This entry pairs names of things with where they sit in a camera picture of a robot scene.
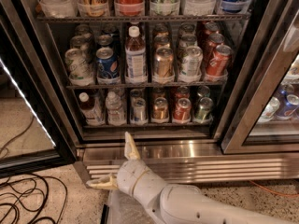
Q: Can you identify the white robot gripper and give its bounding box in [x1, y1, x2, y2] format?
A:
[87, 132, 167, 207]

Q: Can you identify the clear plastic water bottle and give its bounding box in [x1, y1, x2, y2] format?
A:
[106, 91, 126, 126]

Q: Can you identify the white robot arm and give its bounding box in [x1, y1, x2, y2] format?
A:
[87, 133, 293, 224]

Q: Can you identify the brown tea bottle bottom shelf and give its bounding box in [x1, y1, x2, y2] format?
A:
[78, 92, 105, 126]

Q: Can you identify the stainless fridge bottom grille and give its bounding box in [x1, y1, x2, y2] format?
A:
[76, 140, 299, 184]

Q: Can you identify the silver blue can bottom shelf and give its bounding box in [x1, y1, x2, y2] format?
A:
[131, 98, 148, 125]

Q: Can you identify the gold can bottom shelf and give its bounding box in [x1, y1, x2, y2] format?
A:
[151, 97, 169, 123]

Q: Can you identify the red can bottom shelf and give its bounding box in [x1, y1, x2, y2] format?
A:
[173, 98, 192, 123]

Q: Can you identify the open glass fridge door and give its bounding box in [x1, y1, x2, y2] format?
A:
[0, 0, 76, 178]

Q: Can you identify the green can bottom shelf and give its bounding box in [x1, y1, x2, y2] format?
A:
[193, 97, 214, 123]

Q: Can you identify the blue pepsi can middle shelf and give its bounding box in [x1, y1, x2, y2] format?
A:
[96, 47, 121, 84]

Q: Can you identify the white green can middle shelf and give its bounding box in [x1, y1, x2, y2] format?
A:
[64, 49, 94, 86]

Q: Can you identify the tall tea bottle middle shelf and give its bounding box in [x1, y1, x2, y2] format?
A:
[125, 25, 148, 84]

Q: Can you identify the gold can middle shelf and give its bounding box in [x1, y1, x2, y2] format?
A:
[152, 46, 175, 84]

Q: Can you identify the silver white can middle shelf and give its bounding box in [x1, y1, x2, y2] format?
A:
[178, 46, 203, 83]

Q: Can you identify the red can middle shelf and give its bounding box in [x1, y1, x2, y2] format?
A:
[205, 45, 232, 81]

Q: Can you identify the closed right fridge door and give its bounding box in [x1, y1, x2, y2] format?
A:
[215, 0, 299, 154]

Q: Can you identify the gold brown can top shelf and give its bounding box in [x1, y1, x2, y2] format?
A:
[78, 0, 107, 17]

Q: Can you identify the green can top shelf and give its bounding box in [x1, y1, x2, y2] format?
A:
[149, 0, 180, 16]

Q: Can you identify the clear bottle top shelf left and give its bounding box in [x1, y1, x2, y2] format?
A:
[39, 0, 78, 18]

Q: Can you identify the clear bottle shelf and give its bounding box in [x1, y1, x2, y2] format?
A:
[181, 0, 216, 16]
[39, 0, 78, 18]

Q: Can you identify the clear bottle top shelf right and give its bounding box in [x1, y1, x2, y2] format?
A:
[181, 0, 216, 16]

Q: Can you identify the clear plastic storage bin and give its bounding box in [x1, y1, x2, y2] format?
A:
[107, 182, 204, 224]

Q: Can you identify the black cable on floor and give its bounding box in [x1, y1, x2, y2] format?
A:
[0, 115, 69, 224]

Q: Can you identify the orange cable on floor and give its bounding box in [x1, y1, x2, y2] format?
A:
[249, 180, 299, 199]

